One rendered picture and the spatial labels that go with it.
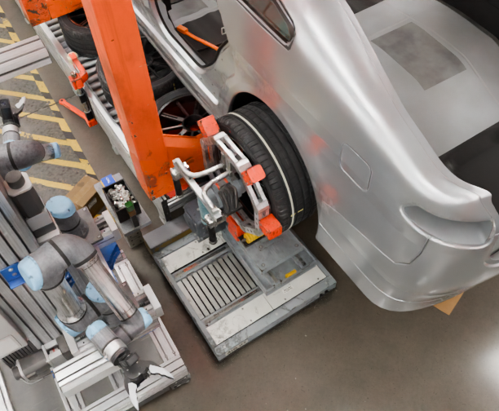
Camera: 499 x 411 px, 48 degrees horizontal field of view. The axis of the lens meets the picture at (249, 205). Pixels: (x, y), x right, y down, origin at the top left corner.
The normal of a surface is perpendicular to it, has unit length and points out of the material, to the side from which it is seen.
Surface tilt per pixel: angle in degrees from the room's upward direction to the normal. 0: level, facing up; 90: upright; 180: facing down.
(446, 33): 2
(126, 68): 90
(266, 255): 0
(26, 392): 0
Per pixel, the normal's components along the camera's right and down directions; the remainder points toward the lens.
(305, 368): -0.04, -0.58
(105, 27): 0.55, 0.67
